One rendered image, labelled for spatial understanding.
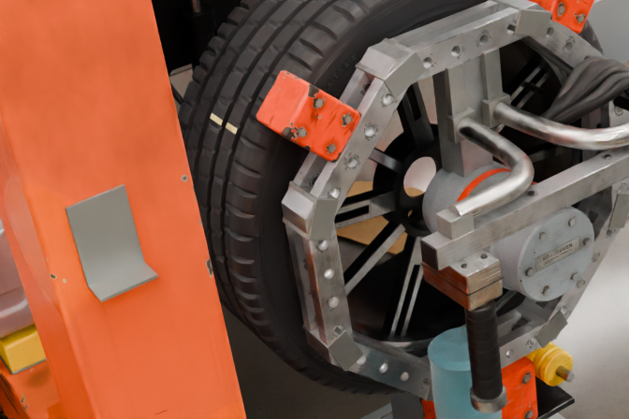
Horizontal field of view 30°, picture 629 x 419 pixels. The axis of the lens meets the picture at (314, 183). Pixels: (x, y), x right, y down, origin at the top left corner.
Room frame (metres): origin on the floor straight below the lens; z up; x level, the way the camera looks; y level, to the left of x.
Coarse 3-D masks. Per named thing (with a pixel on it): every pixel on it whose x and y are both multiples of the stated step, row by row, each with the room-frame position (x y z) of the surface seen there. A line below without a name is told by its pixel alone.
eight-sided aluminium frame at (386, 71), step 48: (384, 48) 1.35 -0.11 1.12; (432, 48) 1.33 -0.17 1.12; (480, 48) 1.37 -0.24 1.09; (576, 48) 1.44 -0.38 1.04; (384, 96) 1.30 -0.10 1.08; (288, 192) 1.29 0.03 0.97; (336, 192) 1.26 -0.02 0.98; (624, 192) 1.48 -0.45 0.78; (288, 240) 1.29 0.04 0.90; (336, 240) 1.25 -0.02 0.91; (336, 288) 1.25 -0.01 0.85; (576, 288) 1.43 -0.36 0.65; (336, 336) 1.24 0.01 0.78; (528, 336) 1.39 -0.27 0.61
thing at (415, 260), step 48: (528, 48) 1.53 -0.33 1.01; (528, 96) 1.53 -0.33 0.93; (432, 144) 1.45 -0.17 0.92; (528, 144) 1.63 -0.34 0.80; (384, 192) 1.41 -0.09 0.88; (384, 240) 1.41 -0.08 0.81; (384, 288) 1.57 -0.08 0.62; (432, 288) 1.54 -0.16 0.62; (384, 336) 1.40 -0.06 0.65; (432, 336) 1.42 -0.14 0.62
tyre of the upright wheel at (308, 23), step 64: (256, 0) 1.53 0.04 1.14; (320, 0) 1.45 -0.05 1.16; (384, 0) 1.41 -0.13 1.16; (448, 0) 1.45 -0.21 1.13; (256, 64) 1.41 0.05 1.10; (320, 64) 1.36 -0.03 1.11; (192, 128) 1.46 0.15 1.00; (256, 128) 1.33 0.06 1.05; (256, 192) 1.30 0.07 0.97; (256, 256) 1.29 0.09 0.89; (256, 320) 1.30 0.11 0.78; (384, 384) 1.37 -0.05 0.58
